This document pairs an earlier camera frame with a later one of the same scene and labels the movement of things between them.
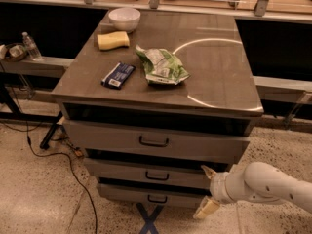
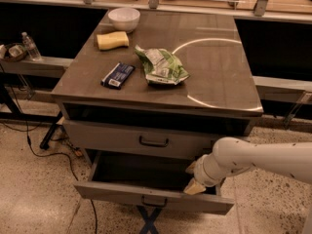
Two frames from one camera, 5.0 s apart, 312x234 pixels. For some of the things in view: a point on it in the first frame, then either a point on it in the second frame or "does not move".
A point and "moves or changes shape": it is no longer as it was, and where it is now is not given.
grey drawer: x=160 y=173 moves or changes shape
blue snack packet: x=118 y=75 does not move
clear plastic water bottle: x=32 y=51 does not move
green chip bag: x=161 y=65 does not move
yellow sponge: x=113 y=40 does not move
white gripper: x=218 y=186 → x=204 y=174
